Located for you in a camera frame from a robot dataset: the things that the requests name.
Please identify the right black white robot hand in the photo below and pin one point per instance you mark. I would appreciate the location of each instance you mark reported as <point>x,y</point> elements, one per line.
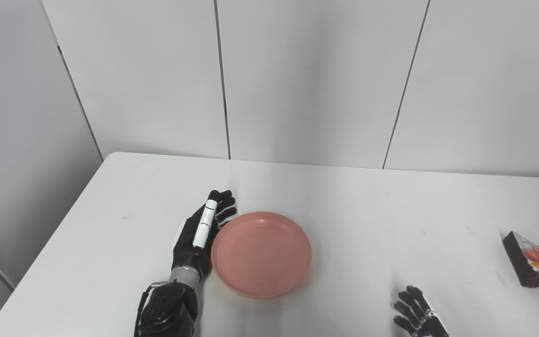
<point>419,311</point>

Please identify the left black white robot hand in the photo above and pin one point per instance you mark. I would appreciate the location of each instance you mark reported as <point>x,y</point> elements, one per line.
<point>199,238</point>

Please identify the pink round plate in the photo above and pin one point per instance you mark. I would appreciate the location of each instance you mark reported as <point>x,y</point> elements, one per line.
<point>261,255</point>

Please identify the chocolate cake slice with fruit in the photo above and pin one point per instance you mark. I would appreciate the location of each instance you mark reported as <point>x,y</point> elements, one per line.
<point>534,260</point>

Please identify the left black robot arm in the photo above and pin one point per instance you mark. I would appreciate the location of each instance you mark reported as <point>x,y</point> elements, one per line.
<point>171,304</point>

